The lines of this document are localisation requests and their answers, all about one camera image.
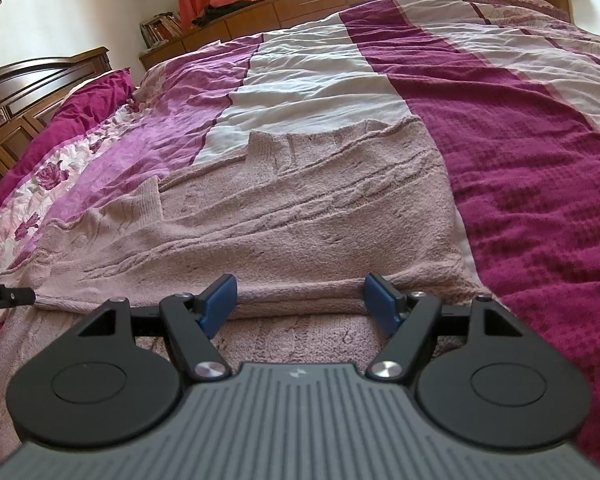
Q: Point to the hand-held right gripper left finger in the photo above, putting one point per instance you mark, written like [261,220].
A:
[220,305]

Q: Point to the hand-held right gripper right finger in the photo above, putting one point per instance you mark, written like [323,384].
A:
[380,305]

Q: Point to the wooden bed frame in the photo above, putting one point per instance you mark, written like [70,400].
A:
[25,90]

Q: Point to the row of books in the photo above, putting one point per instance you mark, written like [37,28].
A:
[162,27]

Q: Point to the magenta plush pillow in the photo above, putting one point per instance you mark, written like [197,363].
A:
[87,105]

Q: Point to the purple striped floral bedspread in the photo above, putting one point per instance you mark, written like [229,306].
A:
[505,135]

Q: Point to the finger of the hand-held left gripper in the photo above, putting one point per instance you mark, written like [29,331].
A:
[10,296]

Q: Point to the dark cloth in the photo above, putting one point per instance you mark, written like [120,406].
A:
[220,12]

